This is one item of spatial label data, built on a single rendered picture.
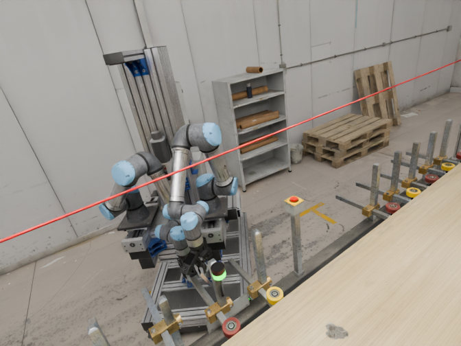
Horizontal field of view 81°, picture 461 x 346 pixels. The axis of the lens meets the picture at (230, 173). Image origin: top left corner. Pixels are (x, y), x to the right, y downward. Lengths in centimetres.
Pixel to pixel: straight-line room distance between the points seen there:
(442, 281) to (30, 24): 368
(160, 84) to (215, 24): 228
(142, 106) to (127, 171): 52
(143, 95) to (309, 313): 143
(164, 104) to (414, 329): 161
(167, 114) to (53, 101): 194
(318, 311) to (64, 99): 308
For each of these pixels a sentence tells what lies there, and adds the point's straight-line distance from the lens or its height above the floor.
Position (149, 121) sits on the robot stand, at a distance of 177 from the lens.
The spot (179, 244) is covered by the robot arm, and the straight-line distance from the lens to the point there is 146.
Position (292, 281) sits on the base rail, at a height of 70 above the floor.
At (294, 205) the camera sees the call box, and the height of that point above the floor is 122.
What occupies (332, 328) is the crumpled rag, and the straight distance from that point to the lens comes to 131.
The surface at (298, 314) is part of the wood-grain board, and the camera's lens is 135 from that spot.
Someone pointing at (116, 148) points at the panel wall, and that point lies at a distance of 359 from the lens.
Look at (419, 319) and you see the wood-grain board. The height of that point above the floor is 90.
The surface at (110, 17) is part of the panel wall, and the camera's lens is 352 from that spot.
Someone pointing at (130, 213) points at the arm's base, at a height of 111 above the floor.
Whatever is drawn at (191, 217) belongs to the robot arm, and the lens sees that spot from 120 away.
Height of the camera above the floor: 200
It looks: 26 degrees down
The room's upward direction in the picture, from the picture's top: 10 degrees counter-clockwise
